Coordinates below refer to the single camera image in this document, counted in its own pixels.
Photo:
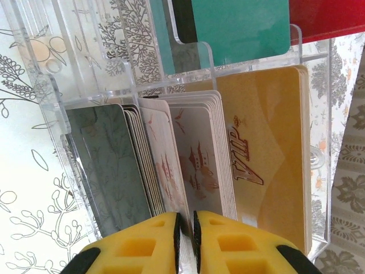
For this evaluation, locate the white printed card stack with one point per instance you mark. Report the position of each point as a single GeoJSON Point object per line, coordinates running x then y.
{"type": "Point", "coordinates": [196, 137]}

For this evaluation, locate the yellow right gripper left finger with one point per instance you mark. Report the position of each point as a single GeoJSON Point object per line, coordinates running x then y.
{"type": "Point", "coordinates": [137, 251]}

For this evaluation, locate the black card stack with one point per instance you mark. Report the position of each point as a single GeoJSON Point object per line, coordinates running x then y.
{"type": "Point", "coordinates": [108, 160]}

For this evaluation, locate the red card stack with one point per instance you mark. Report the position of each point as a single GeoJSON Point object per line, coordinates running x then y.
{"type": "Point", "coordinates": [328, 17]}

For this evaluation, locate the gold VIP card stack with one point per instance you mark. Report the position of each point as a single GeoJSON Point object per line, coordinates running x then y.
{"type": "Point", "coordinates": [271, 128]}

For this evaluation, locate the clear acrylic card stand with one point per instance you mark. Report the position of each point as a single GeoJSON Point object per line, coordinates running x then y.
{"type": "Point", "coordinates": [91, 57]}

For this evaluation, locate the teal card stack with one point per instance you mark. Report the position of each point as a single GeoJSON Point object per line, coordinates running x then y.
{"type": "Point", "coordinates": [242, 25]}

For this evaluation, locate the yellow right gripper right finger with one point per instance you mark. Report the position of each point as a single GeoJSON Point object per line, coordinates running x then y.
{"type": "Point", "coordinates": [242, 251]}

